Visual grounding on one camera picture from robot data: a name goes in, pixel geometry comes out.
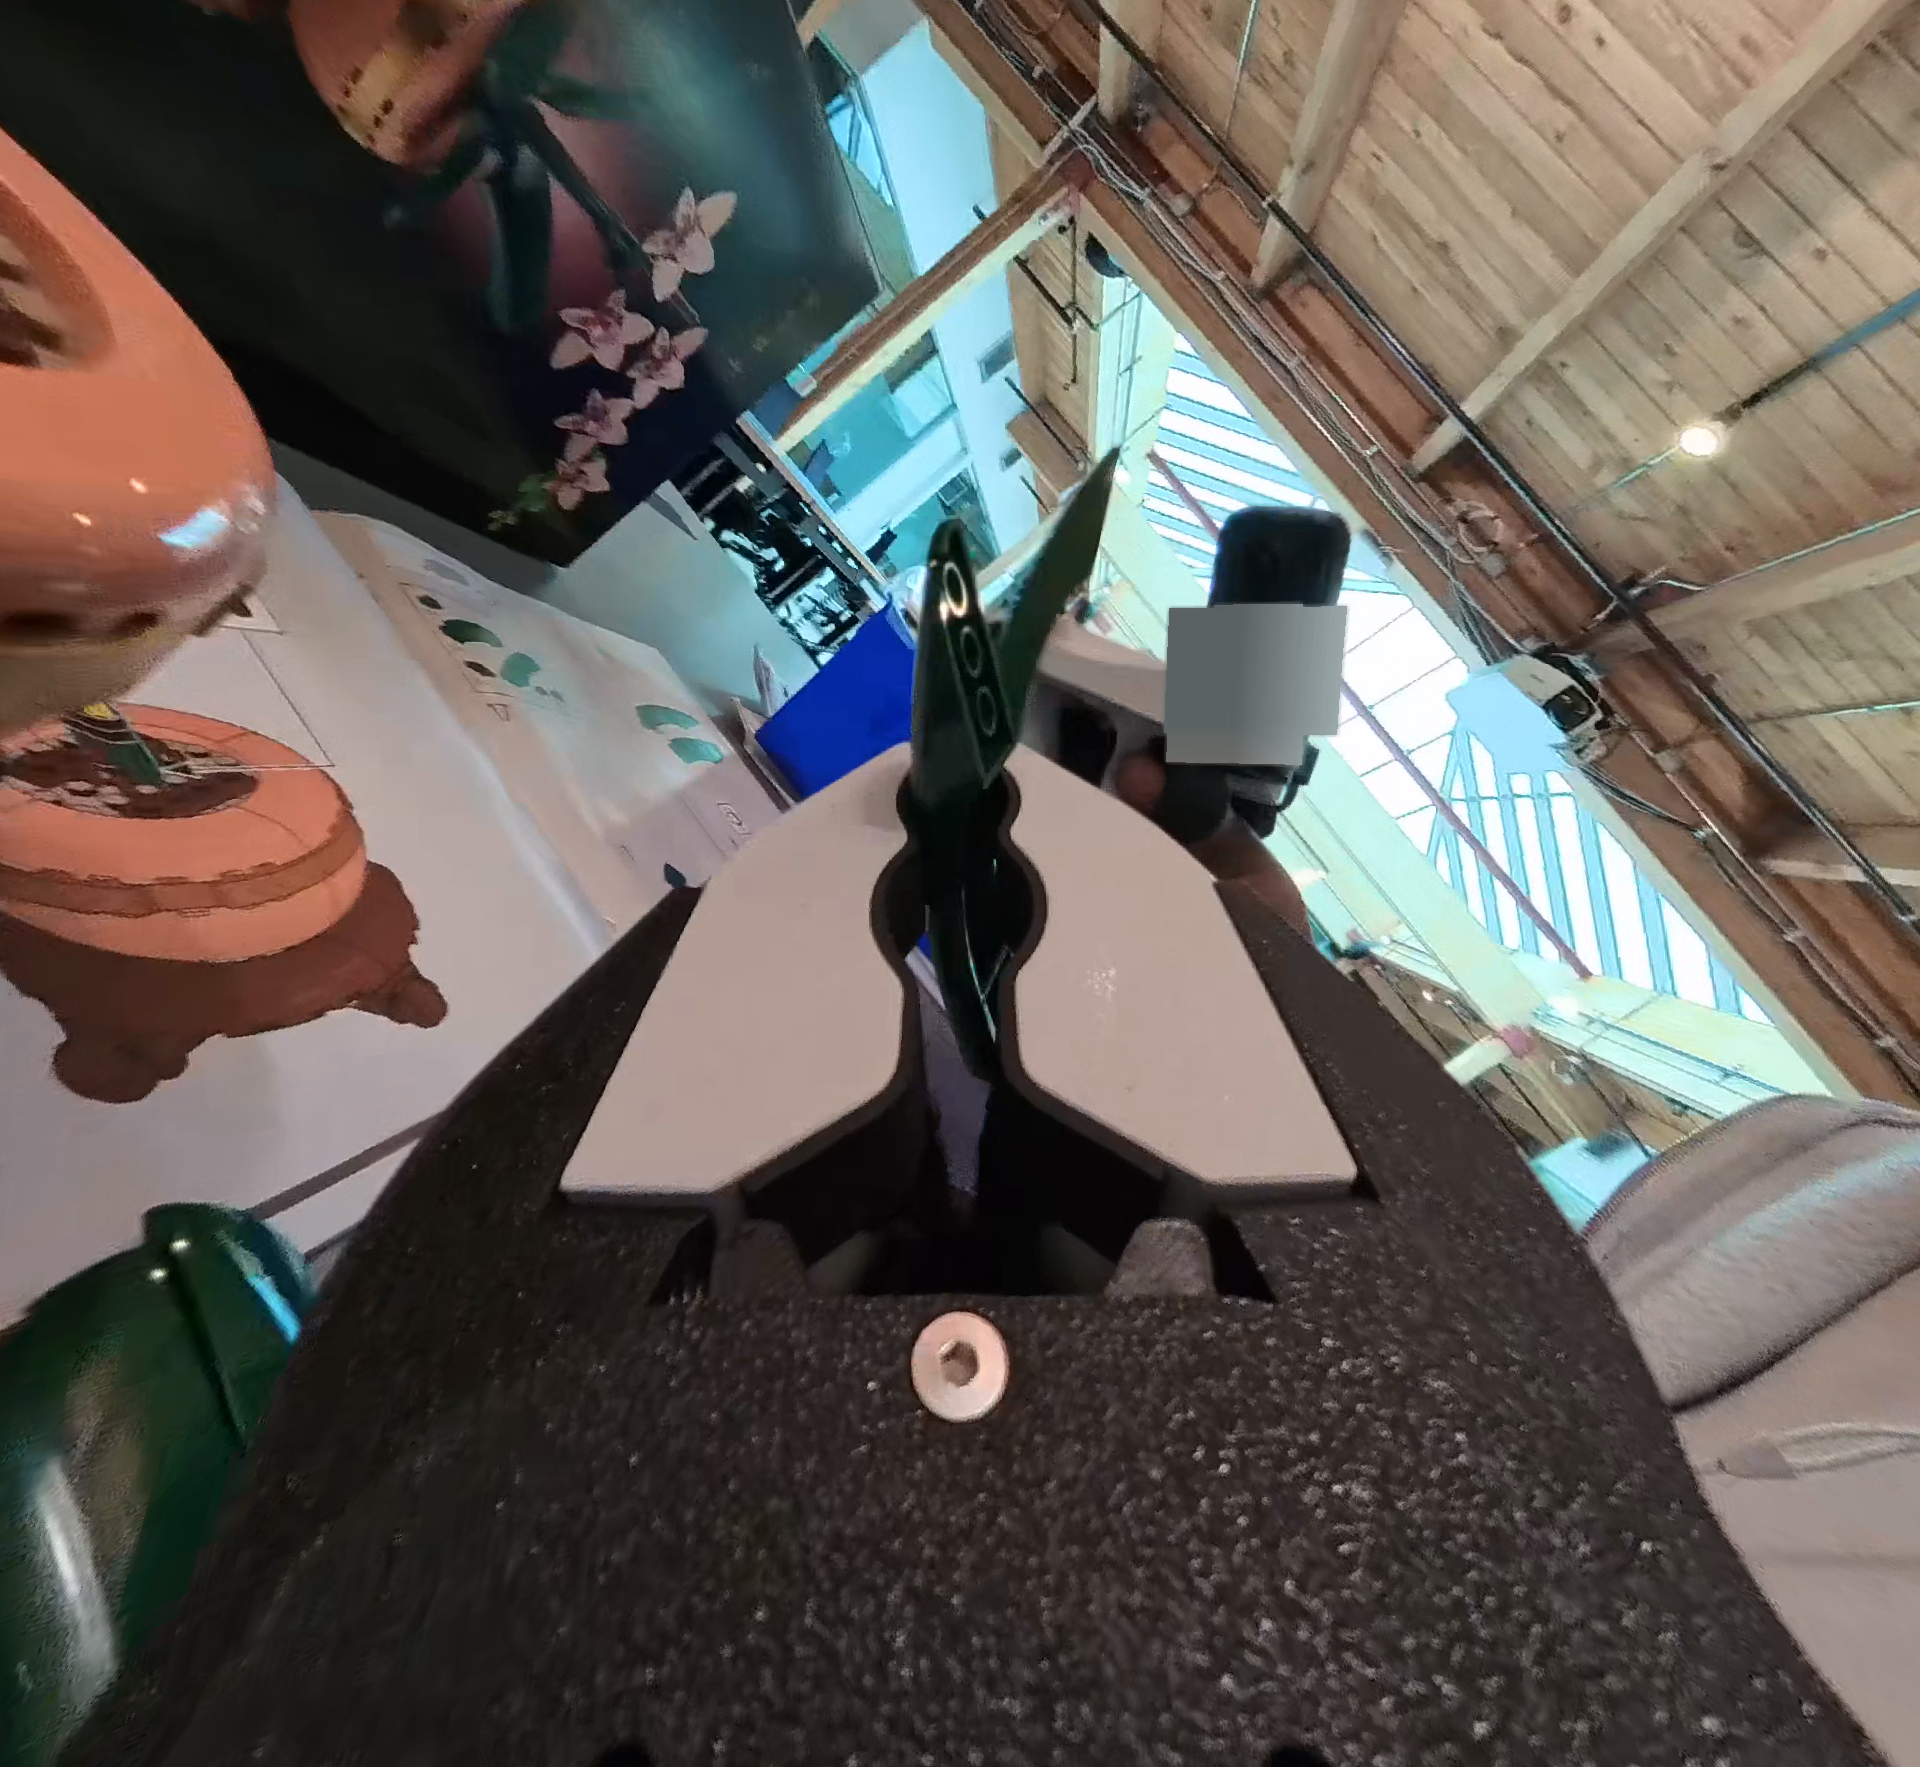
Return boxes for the pink toy flower pot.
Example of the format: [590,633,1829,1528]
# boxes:
[0,128,283,755]

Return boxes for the person in white hoodie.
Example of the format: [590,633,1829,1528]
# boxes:
[1583,1090,1920,1767]

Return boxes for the blue plastic bin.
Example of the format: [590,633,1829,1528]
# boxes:
[752,600,919,805]

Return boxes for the person's right hand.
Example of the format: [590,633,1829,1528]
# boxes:
[1114,754,1319,940]

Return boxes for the glossy dark green toy piece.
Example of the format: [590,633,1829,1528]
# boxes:
[0,1201,320,1767]

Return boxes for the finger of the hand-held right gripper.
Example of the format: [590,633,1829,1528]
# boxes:
[1028,626,1174,787]

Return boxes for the white security camera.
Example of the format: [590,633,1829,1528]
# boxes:
[1483,650,1619,764]

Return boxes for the black orchid printed box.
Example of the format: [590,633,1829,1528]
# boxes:
[0,0,890,572]

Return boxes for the white hoodie drawstring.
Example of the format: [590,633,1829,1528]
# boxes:
[1722,1425,1920,1487]

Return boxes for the white instruction booklet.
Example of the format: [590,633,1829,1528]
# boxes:
[0,477,785,1333]

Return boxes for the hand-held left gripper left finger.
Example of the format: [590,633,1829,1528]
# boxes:
[560,744,934,1211]

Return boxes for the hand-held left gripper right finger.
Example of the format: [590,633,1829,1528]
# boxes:
[997,747,1362,1201]

